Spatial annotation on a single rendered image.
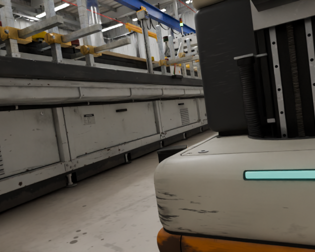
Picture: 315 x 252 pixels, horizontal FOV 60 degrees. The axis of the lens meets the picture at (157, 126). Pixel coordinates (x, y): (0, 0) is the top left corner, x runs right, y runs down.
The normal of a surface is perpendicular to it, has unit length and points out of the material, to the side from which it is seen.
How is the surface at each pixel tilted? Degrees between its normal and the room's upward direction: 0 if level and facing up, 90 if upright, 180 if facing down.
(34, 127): 90
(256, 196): 90
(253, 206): 90
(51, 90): 90
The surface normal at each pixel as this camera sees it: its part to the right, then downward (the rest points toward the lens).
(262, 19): -0.47, 0.11
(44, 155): 0.87, -0.10
